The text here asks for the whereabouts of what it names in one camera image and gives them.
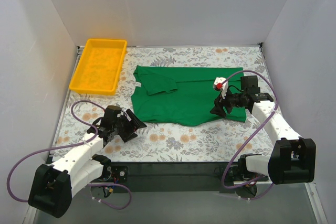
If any green t-shirt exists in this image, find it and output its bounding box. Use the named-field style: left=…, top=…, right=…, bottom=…
left=131, top=66, right=243, bottom=126

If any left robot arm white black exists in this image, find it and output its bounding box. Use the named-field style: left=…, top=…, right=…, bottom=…
left=28, top=105, right=146, bottom=218

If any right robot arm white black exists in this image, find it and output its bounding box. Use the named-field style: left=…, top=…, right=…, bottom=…
left=211, top=76, right=316, bottom=185

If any yellow plastic bin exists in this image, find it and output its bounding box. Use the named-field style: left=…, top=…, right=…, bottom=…
left=69, top=39, right=128, bottom=95

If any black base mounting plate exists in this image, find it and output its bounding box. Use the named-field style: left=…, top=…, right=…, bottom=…
left=111, top=162, right=235, bottom=194

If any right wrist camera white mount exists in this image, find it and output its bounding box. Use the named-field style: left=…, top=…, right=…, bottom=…
left=213, top=77, right=228, bottom=98

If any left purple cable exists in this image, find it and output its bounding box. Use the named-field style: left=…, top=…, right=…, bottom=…
left=6, top=100, right=132, bottom=210

